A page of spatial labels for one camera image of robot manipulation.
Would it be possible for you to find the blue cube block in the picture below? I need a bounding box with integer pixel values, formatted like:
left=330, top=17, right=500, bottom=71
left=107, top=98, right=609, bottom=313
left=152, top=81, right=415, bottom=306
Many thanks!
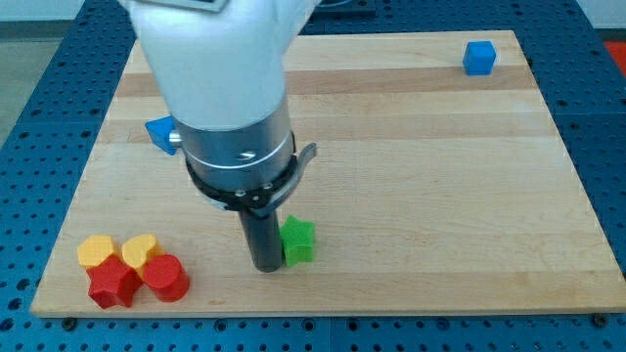
left=463, top=41, right=497, bottom=75

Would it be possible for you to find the yellow heart block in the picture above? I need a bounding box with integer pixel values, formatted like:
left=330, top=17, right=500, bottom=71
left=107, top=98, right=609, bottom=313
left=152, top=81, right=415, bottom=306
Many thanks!
left=121, top=234, right=165, bottom=279

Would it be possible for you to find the blue triangular block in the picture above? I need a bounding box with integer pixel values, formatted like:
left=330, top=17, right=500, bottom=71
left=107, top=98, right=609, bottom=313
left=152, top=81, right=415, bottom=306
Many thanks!
left=145, top=116, right=176, bottom=155

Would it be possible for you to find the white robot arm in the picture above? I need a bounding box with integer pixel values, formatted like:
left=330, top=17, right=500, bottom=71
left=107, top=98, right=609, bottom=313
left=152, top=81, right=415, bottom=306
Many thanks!
left=121, top=0, right=321, bottom=272

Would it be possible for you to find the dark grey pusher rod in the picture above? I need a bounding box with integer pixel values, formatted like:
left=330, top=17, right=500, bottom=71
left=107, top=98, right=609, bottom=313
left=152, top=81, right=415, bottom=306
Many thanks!
left=239, top=210, right=283, bottom=273

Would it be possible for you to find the wooden board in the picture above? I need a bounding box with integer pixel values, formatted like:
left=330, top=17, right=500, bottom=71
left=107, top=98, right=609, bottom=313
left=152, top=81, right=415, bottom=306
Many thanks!
left=31, top=30, right=625, bottom=318

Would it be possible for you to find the red star block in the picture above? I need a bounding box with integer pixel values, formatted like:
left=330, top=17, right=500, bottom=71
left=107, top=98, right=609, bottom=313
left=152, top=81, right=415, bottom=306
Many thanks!
left=87, top=255, right=143, bottom=309

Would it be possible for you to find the yellow hexagon block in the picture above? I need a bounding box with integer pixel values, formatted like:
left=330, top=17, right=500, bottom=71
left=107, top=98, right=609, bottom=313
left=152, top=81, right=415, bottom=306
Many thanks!
left=76, top=235, right=119, bottom=270

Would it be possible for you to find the red cylinder block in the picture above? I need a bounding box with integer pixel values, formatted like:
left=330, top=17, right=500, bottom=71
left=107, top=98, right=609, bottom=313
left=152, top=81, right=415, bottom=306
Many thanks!
left=144, top=254, right=190, bottom=302

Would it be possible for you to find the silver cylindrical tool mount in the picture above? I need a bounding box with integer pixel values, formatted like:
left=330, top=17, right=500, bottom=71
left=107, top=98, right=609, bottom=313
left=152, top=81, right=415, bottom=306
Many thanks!
left=174, top=99, right=318, bottom=217

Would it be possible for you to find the green star block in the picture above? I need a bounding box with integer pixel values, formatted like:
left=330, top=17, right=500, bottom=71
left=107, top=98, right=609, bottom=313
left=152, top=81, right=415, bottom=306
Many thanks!
left=280, top=215, right=316, bottom=267

